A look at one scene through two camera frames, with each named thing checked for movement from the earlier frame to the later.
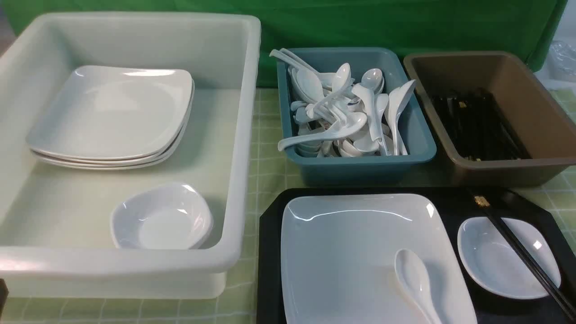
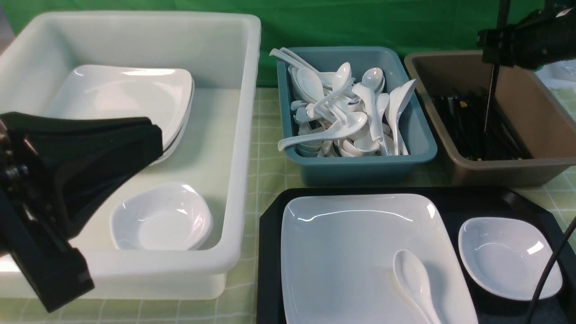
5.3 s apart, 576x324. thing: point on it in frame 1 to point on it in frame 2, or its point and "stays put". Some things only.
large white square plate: x=338 y=253 stays put
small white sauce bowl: x=493 y=261 stays put
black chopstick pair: x=562 y=293 to x=494 y=77
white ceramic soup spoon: x=413 y=275 stays put
